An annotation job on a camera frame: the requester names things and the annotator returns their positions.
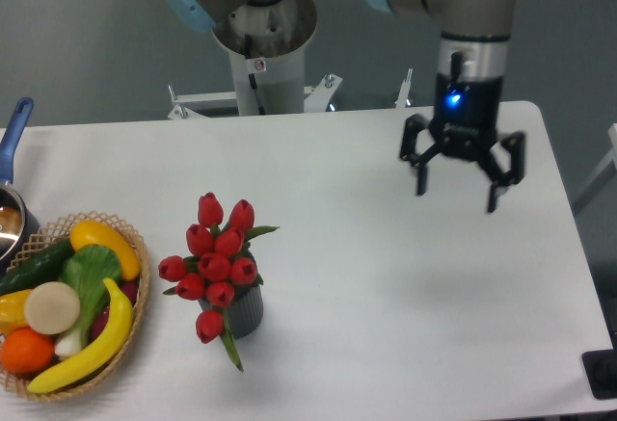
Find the beige round disc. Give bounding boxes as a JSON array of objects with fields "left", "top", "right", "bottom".
[{"left": 24, "top": 281, "right": 81, "bottom": 335}]

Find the green cucumber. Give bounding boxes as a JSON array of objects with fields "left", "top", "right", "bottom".
[{"left": 1, "top": 238, "right": 74, "bottom": 296}]

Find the green bok choy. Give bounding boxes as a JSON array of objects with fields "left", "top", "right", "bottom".
[{"left": 55, "top": 244, "right": 121, "bottom": 360}]

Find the yellow banana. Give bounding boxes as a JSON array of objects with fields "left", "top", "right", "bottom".
[{"left": 27, "top": 278, "right": 133, "bottom": 394}]

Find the white frame at right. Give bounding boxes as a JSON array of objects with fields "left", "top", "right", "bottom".
[{"left": 571, "top": 123, "right": 616, "bottom": 217}]

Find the yellow bell pepper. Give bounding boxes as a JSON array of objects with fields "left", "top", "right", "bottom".
[{"left": 0, "top": 289, "right": 32, "bottom": 335}]

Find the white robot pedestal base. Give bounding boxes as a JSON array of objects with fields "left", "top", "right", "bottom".
[{"left": 166, "top": 0, "right": 342, "bottom": 117}]

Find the woven wicker basket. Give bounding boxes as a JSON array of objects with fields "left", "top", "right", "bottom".
[{"left": 1, "top": 211, "right": 150, "bottom": 402}]

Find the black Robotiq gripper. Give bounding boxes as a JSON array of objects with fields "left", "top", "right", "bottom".
[{"left": 399, "top": 73, "right": 525, "bottom": 213}]

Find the blue handled saucepan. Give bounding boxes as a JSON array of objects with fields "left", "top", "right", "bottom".
[{"left": 1, "top": 97, "right": 40, "bottom": 276}]

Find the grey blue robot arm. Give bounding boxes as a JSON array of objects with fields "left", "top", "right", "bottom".
[{"left": 165, "top": 0, "right": 525, "bottom": 211}]

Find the black device at edge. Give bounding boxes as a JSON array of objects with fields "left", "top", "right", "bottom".
[{"left": 581, "top": 349, "right": 616, "bottom": 400}]

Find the red tulip bouquet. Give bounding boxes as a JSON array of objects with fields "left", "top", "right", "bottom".
[{"left": 158, "top": 193, "right": 277, "bottom": 371}]

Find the dark red vegetable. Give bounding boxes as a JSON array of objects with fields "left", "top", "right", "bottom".
[{"left": 90, "top": 279, "right": 139, "bottom": 341}]

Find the yellow squash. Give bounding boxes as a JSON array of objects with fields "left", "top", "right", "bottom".
[{"left": 69, "top": 219, "right": 141, "bottom": 281}]

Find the dark grey ribbed vase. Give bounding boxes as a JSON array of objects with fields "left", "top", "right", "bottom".
[{"left": 198, "top": 251, "right": 265, "bottom": 340}]

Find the orange fruit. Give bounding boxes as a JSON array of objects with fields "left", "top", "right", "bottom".
[{"left": 1, "top": 328, "right": 55, "bottom": 375}]

